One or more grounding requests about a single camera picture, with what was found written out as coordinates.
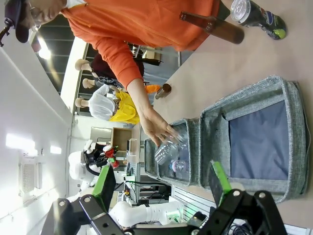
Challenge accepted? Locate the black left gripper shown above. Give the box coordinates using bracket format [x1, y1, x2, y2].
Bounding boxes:
[46, 144, 139, 235]

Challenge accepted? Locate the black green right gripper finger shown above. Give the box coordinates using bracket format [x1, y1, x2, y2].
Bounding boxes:
[185, 160, 287, 235]

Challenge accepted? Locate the clear crushed plastic bottle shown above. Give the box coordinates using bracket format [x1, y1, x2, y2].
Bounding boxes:
[154, 124, 187, 165]

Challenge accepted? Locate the person's bare forearm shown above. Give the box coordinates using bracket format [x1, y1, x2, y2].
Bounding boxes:
[125, 77, 160, 121]

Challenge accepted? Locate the orange object behind forearm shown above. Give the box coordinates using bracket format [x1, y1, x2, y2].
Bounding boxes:
[145, 84, 162, 94]

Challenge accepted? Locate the small grey fabric basket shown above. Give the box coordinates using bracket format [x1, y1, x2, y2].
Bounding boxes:
[143, 117, 202, 187]

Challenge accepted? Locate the large grey fabric basket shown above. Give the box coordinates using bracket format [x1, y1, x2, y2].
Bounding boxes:
[199, 75, 308, 203]

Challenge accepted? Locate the black Pepsi can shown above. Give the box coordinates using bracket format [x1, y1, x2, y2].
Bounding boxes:
[230, 0, 287, 41]

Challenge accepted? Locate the person's bare hand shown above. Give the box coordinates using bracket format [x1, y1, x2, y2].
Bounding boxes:
[140, 107, 181, 145]

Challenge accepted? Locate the black smartphone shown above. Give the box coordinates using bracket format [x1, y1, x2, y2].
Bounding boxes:
[187, 211, 208, 227]

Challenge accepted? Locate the plastic bottle with pink label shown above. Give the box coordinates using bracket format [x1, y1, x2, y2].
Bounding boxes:
[169, 159, 190, 174]

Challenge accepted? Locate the wooden open cabinet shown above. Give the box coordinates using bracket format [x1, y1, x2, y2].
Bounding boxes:
[111, 127, 133, 154]

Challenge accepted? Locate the white ceiling air vent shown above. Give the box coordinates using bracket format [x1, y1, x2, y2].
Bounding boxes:
[18, 156, 43, 198]

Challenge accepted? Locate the yellow garment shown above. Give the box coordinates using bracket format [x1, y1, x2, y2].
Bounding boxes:
[109, 91, 140, 125]

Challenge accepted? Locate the white garment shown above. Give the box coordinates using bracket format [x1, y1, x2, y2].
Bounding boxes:
[89, 84, 116, 121]

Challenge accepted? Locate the mannequin head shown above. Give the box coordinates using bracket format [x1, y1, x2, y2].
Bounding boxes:
[82, 78, 96, 90]
[74, 58, 93, 72]
[75, 97, 91, 109]

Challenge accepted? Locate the small brown glass bottle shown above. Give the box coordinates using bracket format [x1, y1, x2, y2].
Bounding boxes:
[154, 83, 173, 100]

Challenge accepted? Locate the dark red clothed bystander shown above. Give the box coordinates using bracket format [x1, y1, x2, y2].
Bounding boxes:
[90, 52, 145, 83]

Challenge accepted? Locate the long brown glass bottle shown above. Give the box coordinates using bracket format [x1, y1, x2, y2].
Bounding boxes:
[179, 10, 246, 45]

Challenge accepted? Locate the person's orange hoodie torso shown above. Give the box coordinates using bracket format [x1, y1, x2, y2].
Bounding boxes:
[60, 0, 221, 91]

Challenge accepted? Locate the person's blurred head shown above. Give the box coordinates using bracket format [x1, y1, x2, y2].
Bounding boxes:
[24, 0, 68, 28]

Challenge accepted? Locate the dark purple cap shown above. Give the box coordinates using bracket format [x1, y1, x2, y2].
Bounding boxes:
[3, 0, 32, 44]

